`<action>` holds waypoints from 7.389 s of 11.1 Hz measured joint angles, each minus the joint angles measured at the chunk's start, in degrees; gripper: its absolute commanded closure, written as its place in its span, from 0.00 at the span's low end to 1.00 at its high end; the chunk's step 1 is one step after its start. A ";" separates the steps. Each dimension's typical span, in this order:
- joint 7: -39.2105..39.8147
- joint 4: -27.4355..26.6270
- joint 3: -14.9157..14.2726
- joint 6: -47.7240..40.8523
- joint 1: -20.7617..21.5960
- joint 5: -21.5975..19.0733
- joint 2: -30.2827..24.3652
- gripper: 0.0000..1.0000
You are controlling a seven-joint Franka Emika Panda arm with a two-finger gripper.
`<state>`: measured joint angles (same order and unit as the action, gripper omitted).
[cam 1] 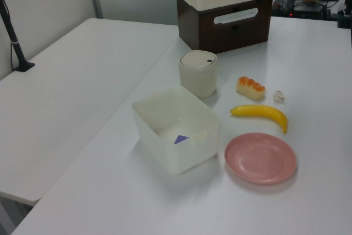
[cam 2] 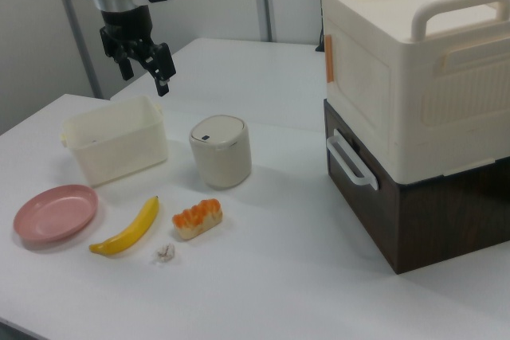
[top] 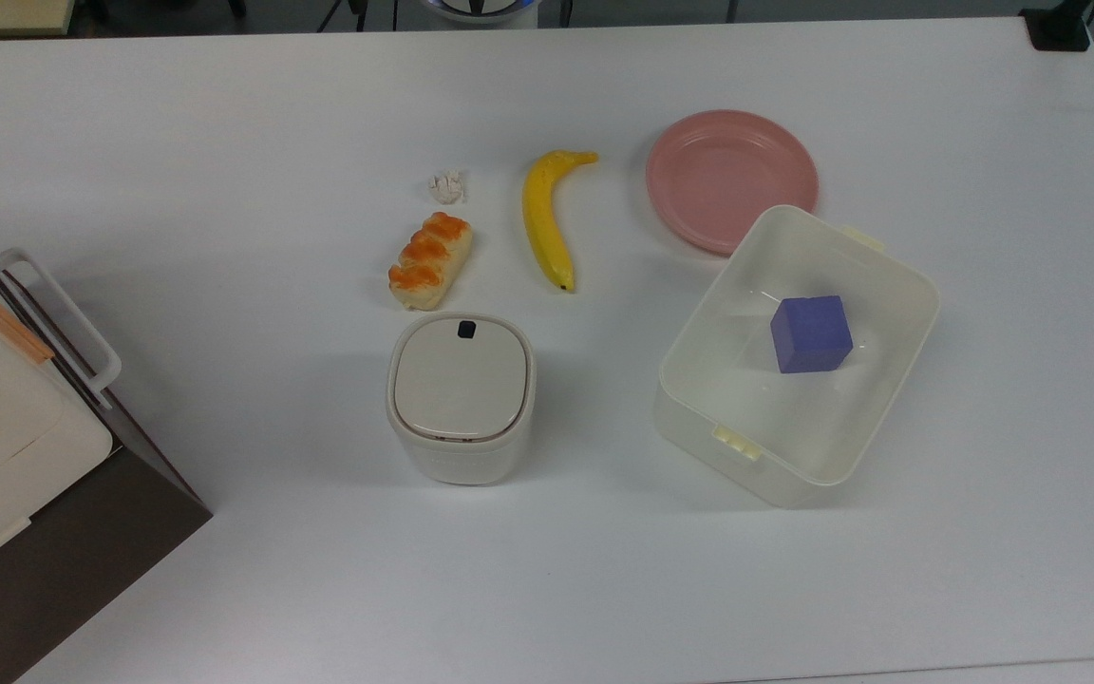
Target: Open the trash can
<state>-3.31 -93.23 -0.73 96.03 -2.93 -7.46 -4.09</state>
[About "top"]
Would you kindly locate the beige trash can lid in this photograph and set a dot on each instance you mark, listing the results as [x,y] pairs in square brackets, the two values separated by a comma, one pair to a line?
[457,385]

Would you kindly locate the white square trash can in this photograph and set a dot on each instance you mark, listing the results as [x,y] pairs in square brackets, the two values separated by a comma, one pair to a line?
[460,456]

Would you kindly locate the yellow banana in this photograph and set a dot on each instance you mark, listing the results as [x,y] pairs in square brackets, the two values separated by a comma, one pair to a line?
[543,223]

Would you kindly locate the glazed orange bread loaf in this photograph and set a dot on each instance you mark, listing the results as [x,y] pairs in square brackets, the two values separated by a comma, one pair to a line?
[430,261]

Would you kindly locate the crumpled white paper scrap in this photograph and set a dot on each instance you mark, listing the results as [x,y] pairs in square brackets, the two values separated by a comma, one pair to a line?
[447,187]

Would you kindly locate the pink round plate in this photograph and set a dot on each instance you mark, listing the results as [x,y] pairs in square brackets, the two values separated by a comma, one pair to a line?
[727,179]

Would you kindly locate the translucent white plastic container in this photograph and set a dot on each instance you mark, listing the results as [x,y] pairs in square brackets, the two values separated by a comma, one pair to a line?
[794,432]

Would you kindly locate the blue purple cube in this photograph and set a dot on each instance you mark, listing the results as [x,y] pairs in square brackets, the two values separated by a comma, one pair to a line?
[810,333]

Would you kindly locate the black tripod legs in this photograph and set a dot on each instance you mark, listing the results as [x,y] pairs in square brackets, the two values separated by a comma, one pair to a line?
[357,9]

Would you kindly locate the white toaster oven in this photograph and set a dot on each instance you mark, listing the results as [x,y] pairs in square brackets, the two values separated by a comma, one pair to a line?
[6,446]

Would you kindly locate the black table clamp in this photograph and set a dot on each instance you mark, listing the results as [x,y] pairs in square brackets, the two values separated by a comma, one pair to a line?
[1060,27]

